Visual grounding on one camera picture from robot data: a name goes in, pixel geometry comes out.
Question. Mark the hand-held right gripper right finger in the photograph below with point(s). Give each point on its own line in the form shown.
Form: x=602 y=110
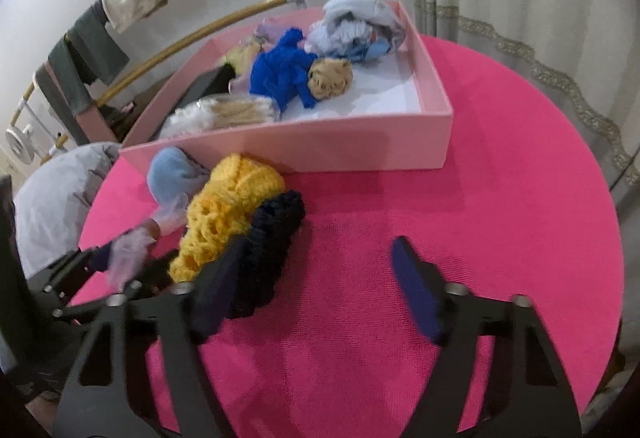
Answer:
x=417 y=293

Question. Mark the light blue printed cloth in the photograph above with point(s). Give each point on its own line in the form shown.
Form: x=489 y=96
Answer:
x=350 y=23

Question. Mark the black pouch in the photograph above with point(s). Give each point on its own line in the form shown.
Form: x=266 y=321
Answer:
x=207 y=85

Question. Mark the pink hanging cloth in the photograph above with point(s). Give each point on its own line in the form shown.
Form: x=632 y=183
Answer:
x=85 y=120

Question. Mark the pink tablecloth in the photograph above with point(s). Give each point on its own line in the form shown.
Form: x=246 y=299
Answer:
x=375 y=218

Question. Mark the dark grey hanging cloth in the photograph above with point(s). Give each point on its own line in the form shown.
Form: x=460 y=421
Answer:
x=97 y=43

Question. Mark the small white fan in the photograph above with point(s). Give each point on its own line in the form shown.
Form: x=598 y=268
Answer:
x=20 y=143

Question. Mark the beige crochet scrunchie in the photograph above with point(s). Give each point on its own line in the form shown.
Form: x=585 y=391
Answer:
x=330 y=78

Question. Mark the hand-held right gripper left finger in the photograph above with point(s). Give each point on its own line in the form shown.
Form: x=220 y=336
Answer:
x=215 y=298

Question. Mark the grey quilt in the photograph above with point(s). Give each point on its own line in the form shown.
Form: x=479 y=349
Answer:
x=55 y=198

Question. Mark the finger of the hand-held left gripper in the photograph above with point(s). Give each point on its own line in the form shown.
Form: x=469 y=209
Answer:
x=155 y=275
x=75 y=268

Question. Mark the blue knit scrunchie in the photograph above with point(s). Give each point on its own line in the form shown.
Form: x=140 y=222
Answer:
x=277 y=68

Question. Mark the grey-green hanging cloth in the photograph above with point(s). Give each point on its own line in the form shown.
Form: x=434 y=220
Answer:
x=70 y=78

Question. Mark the pink cardboard box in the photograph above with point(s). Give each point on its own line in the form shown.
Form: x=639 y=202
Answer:
x=350 y=138

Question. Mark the clear packet of beige ties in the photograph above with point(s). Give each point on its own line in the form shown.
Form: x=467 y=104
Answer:
x=225 y=113

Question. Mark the yellow crochet scrunchie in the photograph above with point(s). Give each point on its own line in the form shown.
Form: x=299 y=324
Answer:
x=225 y=203

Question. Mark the dark wooden bench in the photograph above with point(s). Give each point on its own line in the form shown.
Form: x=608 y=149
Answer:
x=132 y=110

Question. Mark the black crochet scrunchie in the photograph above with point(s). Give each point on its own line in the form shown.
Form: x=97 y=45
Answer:
x=272 y=238

